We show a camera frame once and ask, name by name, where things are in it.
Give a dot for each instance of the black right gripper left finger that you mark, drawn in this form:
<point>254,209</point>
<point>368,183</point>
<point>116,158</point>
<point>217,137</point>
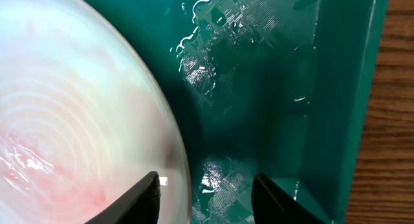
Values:
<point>139,205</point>

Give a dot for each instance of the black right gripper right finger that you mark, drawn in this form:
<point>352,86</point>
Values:
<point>272,205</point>

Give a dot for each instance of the light blue plate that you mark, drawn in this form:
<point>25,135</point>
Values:
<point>82,118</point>

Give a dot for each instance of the teal plastic tray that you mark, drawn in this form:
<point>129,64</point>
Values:
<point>273,87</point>

